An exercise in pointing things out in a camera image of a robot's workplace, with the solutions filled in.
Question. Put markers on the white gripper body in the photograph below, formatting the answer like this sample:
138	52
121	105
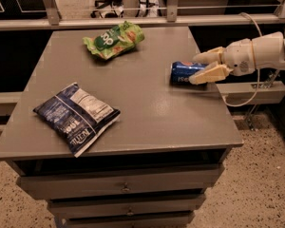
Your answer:
238	58

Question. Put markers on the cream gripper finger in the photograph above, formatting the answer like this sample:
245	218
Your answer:
210	74
210	56

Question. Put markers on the blue pepsi can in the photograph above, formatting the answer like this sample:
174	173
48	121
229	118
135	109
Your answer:
181	71

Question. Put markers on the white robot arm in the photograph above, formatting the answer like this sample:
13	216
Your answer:
269	51

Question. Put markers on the green chip bag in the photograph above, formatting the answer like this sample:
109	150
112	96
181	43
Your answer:
115	41

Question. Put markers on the blue chip bag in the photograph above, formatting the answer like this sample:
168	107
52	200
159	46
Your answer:
78	117

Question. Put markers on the grey drawer cabinet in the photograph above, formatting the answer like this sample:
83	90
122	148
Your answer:
160	125

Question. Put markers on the black office chair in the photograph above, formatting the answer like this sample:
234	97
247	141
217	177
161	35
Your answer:
106	2

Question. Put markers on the bottom grey drawer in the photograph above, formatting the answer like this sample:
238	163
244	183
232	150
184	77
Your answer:
136	221

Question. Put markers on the grey drawer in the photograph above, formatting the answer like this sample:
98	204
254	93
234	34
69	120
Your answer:
132	181
126	206
136	221

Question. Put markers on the middle grey drawer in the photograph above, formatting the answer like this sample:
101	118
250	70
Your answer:
126	206

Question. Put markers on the grey metal railing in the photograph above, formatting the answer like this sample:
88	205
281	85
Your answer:
71	14

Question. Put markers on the top grey drawer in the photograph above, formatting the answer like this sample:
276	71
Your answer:
132	181

